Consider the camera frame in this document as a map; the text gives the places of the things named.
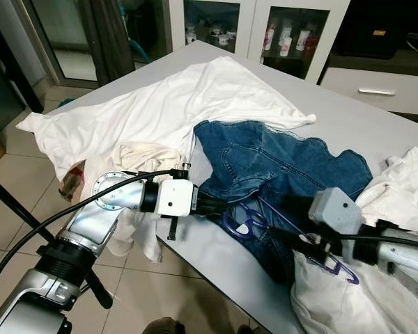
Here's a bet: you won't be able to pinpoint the purple plastic hanger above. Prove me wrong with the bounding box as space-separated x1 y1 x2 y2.
222 196 361 287

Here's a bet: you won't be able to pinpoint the blue denim jeans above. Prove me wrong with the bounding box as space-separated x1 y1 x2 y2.
194 120 374 285

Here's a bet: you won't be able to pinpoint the large white t-shirt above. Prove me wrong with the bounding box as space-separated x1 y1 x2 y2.
15 56 318 183

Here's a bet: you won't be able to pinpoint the grey robot left foot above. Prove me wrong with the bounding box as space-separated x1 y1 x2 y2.
141 317 187 334

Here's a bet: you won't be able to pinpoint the white drawer unit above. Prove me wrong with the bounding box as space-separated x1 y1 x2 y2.
319 54 418 117

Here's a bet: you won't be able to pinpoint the white glass door cabinet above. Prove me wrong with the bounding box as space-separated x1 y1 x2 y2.
169 0 353 86

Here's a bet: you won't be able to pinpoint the grey curtain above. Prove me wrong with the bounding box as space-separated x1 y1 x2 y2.
80 0 137 86

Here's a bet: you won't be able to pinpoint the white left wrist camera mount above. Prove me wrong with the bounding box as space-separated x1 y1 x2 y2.
155 180 198 218

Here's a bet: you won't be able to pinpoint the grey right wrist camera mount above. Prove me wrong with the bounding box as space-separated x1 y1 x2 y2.
308 186 366 241

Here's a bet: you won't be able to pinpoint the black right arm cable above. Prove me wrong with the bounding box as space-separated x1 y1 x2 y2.
313 233 418 246

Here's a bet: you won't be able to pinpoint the silver sliding door frame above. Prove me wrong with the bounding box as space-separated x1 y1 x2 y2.
24 0 98 90

